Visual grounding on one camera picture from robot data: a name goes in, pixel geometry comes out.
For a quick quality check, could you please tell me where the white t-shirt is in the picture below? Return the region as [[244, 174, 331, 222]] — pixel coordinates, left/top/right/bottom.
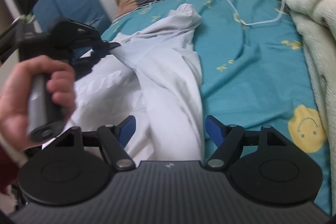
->
[[47, 4, 205, 162]]

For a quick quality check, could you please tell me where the person's left hand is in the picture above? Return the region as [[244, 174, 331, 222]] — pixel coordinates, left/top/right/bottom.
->
[[1, 56, 76, 152]]

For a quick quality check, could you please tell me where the blue covered chair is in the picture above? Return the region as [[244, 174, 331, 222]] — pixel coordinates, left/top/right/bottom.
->
[[33, 0, 111, 34]]

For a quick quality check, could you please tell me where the teal patterned bed sheet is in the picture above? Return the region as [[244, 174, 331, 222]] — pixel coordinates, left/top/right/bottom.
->
[[103, 0, 332, 214]]

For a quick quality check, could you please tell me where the green fleece blanket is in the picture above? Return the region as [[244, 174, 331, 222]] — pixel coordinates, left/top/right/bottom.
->
[[248, 0, 336, 162]]

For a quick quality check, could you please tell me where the white charging cable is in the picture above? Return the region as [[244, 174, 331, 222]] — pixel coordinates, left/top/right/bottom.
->
[[112, 0, 289, 27]]

